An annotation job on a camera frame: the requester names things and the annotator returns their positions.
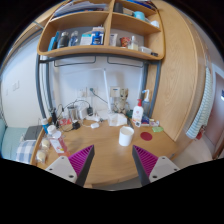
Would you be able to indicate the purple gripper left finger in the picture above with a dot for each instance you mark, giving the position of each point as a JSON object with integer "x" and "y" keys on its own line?
{"x": 74, "y": 168}

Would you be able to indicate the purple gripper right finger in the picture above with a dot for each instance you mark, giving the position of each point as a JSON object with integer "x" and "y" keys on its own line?
{"x": 151, "y": 168}

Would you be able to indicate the red round coaster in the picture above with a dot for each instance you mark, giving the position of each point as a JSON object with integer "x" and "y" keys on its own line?
{"x": 146, "y": 136}

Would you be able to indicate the white jar with lid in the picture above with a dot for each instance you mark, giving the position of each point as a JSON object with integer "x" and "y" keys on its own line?
{"x": 41, "y": 156}

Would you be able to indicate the green sticky note pad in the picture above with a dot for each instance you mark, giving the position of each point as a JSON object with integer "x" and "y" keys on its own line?
{"x": 157, "y": 129}

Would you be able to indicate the white power strip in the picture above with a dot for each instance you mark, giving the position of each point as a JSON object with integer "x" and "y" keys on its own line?
{"x": 95, "y": 118}

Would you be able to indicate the plaid cushion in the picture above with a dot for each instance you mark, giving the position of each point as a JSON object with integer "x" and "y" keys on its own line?
{"x": 24, "y": 151}

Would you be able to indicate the metal cup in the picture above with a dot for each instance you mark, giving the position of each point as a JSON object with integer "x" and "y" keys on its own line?
{"x": 73, "y": 112}

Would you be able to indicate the white pump lotion bottle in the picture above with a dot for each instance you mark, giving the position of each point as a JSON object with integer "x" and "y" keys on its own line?
{"x": 137, "y": 112}

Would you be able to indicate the spray bottle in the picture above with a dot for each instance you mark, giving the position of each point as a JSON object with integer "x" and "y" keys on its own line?
{"x": 146, "y": 101}

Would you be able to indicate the Groot figurine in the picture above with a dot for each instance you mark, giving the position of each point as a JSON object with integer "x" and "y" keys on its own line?
{"x": 121, "y": 105}

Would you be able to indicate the black thermos bottle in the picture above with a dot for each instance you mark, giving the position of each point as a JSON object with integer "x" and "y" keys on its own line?
{"x": 64, "y": 40}

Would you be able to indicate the red patterned jar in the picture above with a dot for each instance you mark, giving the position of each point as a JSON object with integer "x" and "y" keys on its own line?
{"x": 125, "y": 41}

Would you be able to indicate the blue and white box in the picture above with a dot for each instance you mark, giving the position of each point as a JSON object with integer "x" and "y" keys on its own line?
{"x": 97, "y": 36}

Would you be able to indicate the teal round container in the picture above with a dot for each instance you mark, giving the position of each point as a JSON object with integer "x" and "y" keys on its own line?
{"x": 139, "y": 15}

